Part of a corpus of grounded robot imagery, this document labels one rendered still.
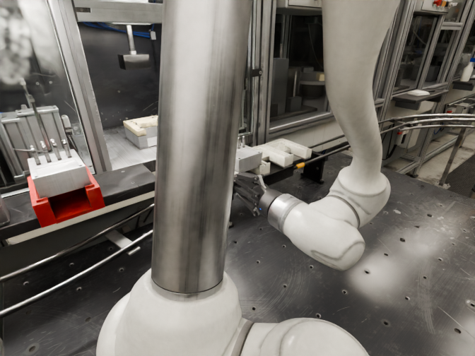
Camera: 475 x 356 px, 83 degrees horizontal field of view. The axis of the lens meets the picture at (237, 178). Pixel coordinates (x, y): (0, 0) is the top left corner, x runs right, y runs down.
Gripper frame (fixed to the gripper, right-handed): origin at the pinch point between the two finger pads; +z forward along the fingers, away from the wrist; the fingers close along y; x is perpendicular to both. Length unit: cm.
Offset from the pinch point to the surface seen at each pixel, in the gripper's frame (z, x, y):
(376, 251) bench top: -35.6, -28.6, -19.8
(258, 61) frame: 20.4, -28.2, 30.0
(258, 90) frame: 21.2, -29.5, 19.6
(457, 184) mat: -12, -258, -87
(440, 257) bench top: -48, -41, -20
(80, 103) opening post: 20.6, 31.3, 23.1
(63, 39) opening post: 21, 31, 38
